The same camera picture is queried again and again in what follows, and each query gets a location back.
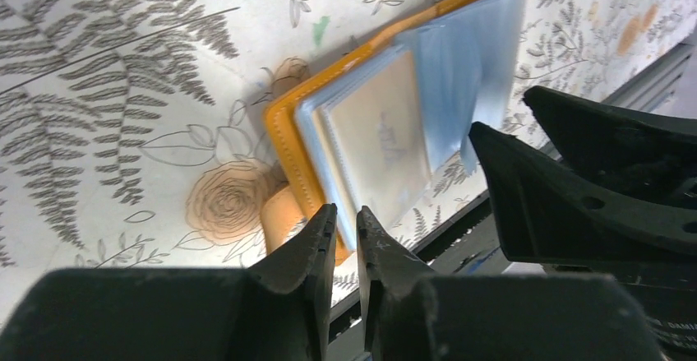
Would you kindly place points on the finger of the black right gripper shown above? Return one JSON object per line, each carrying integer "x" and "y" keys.
{"x": 546, "y": 213}
{"x": 641, "y": 155}

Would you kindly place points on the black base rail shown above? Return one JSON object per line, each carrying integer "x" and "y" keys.
{"x": 464, "y": 242}

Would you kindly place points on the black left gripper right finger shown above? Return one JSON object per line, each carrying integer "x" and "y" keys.
{"x": 391, "y": 303}

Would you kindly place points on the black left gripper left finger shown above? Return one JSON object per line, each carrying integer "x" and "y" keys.
{"x": 291, "y": 294}

